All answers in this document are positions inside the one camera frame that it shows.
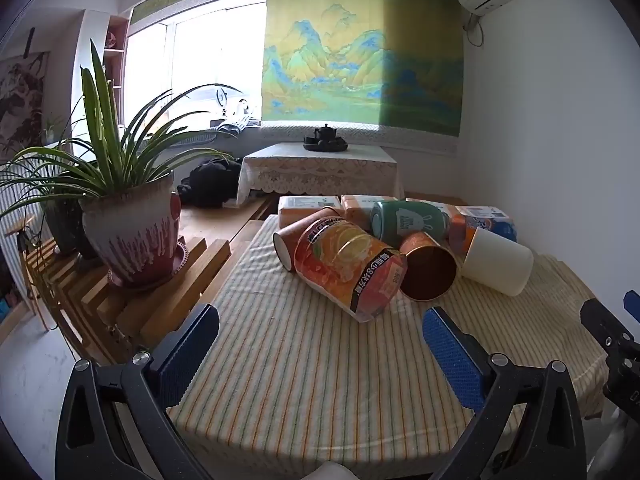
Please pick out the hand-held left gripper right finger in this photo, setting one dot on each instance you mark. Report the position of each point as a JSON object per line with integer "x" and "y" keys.
{"x": 450, "y": 355}

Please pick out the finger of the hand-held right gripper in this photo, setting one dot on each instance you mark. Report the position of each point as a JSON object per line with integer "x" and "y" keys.
{"x": 632, "y": 306}
{"x": 602, "y": 321}

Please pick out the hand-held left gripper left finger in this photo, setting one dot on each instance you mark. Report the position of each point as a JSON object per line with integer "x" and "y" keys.
{"x": 189, "y": 352}

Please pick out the brown paper cup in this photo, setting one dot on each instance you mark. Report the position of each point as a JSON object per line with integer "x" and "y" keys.
{"x": 427, "y": 270}

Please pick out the white paper cup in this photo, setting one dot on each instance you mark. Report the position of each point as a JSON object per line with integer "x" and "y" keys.
{"x": 495, "y": 260}

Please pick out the large orange fruit-print paper cup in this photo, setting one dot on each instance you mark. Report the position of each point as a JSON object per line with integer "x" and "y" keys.
{"x": 345, "y": 265}

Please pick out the green rabbit-print cup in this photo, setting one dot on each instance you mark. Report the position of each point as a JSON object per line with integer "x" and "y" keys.
{"x": 410, "y": 220}

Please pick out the small orange paper cup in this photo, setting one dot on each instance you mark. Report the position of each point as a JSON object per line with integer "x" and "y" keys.
{"x": 300, "y": 232}

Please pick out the wooden slatted bench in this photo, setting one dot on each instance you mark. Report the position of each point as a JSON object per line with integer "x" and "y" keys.
{"x": 165, "y": 305}

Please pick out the pink pot saucer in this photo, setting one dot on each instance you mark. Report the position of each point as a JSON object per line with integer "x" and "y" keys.
{"x": 180, "y": 255}

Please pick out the striped tablecloth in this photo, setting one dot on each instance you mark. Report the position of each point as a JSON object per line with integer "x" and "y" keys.
{"x": 310, "y": 370}

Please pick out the wooden platform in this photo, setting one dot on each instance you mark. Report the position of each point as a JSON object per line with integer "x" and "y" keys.
{"x": 215, "y": 221}

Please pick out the potted plant in pink-white pot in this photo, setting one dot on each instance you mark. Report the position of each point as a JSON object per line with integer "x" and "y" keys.
{"x": 130, "y": 225}

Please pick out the orange tissue packet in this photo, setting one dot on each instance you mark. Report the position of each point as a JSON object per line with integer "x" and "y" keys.
{"x": 305, "y": 207}
{"x": 359, "y": 207}

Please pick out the black cloth bag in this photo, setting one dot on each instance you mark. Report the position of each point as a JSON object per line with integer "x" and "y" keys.
{"x": 210, "y": 180}

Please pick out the potted plant in dark pot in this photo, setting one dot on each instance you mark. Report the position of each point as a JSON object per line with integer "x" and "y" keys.
{"x": 65, "y": 225}

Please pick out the low table with lace cloth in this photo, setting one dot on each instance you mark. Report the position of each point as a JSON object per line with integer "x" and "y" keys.
{"x": 320, "y": 167}

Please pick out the striped folded cloth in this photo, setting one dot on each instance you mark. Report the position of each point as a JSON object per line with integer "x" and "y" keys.
{"x": 240, "y": 122}

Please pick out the black tea tray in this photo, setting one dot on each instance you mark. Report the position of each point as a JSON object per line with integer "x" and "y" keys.
{"x": 325, "y": 147}

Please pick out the black teapot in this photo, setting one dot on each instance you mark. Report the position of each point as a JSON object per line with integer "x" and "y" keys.
{"x": 326, "y": 133}

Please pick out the round stand mirror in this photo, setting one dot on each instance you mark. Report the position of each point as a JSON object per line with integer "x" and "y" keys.
{"x": 225, "y": 97}

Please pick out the window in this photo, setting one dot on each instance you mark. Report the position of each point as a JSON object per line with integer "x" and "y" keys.
{"x": 215, "y": 55}

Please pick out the landscape painting curtain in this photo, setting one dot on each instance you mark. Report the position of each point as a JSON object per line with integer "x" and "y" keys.
{"x": 350, "y": 60}

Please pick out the ink painting wall scroll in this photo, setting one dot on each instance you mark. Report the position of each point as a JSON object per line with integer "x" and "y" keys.
{"x": 20, "y": 105}

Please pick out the pink wall shelf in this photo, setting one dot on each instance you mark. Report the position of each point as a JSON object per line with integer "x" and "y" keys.
{"x": 116, "y": 60}

